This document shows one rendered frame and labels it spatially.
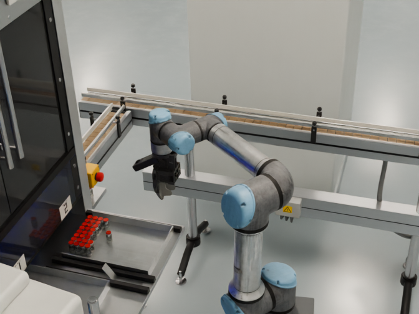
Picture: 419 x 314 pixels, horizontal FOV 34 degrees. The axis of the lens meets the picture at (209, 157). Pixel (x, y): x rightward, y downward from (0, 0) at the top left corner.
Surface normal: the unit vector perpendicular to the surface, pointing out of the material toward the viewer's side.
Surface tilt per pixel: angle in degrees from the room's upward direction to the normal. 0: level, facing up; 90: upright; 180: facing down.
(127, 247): 0
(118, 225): 0
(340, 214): 90
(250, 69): 90
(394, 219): 90
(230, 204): 82
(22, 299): 0
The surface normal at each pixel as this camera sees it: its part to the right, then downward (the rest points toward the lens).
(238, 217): -0.83, 0.21
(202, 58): -0.29, 0.54
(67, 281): -0.03, -0.83
